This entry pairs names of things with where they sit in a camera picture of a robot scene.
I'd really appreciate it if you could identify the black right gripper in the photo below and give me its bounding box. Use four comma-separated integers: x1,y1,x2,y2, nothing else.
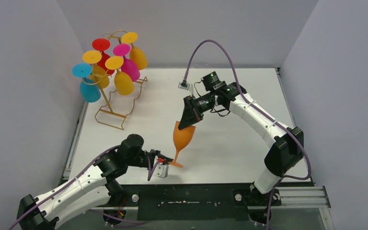
179,91,216,130

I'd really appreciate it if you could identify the orange wine glass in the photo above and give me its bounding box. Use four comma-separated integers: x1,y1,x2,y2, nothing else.
168,121,196,168

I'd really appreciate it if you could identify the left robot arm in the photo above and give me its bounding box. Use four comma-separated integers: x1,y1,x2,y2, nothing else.
15,134,173,230

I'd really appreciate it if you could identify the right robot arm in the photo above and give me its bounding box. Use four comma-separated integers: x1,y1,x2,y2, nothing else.
173,72,304,206

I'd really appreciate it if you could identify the pink wine glass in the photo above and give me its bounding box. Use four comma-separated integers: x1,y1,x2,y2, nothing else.
113,44,140,81

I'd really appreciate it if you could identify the yellow wine glass left row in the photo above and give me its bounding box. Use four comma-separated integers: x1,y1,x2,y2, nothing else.
82,50,109,89

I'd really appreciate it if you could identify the blue wine glass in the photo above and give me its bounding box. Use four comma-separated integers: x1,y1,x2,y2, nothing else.
71,63,101,103

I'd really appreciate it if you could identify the red wine glass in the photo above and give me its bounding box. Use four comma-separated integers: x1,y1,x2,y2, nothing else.
92,38,115,75

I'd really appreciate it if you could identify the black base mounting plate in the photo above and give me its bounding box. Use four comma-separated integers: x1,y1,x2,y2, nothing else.
104,183,282,223

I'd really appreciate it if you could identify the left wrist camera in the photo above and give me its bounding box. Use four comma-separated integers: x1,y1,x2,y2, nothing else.
154,164,169,178

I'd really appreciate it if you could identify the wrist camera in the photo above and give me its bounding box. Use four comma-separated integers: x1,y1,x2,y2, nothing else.
154,164,169,178
178,81,191,91

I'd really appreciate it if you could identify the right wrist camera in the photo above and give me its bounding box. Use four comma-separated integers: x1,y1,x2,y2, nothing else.
178,81,191,91

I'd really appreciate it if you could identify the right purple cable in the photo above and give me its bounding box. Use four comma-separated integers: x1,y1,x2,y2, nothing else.
184,39,312,230

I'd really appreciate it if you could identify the gold wire glass rack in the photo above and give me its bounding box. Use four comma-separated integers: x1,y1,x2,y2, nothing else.
94,30,148,130

